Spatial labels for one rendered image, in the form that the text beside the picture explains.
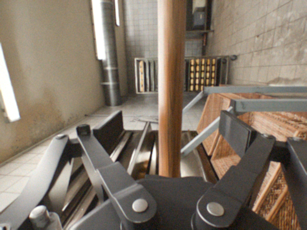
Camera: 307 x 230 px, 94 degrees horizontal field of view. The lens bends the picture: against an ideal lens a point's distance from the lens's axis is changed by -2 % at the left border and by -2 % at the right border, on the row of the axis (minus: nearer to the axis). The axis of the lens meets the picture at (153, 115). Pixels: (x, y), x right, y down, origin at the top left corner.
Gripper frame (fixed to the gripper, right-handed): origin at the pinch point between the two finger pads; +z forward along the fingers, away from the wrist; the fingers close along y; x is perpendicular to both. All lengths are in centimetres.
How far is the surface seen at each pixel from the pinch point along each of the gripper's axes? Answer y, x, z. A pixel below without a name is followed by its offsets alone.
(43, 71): -141, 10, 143
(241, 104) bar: 26.4, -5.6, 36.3
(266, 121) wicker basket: 60, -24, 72
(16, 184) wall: -102, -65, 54
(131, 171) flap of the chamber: -21, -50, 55
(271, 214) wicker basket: 38, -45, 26
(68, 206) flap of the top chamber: -52, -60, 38
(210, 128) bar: 16.4, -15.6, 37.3
